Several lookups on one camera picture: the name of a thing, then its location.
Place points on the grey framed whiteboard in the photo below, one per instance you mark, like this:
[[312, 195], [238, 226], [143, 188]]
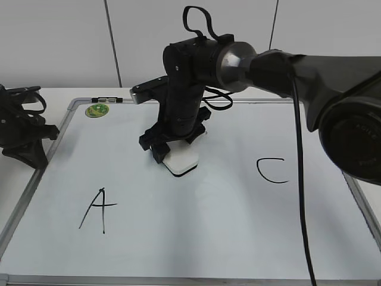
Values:
[[105, 208]]

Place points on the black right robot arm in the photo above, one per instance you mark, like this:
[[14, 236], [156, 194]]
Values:
[[340, 95]]

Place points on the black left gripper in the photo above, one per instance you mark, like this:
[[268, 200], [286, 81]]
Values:
[[23, 126]]

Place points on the green round sticker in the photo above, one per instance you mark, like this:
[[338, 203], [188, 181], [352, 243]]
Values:
[[96, 111]]

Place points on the white whiteboard eraser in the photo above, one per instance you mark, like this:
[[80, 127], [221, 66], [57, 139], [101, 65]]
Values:
[[181, 159]]

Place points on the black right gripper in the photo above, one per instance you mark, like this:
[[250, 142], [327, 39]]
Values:
[[191, 67]]

